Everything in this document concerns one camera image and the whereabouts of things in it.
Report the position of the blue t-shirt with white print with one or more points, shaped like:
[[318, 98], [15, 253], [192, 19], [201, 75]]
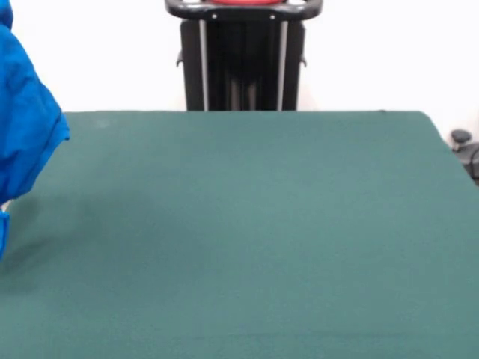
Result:
[[22, 123]]

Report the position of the dark green table cloth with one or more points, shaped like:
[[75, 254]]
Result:
[[224, 243]]

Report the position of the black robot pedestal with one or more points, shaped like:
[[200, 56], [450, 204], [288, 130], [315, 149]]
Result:
[[243, 60]]

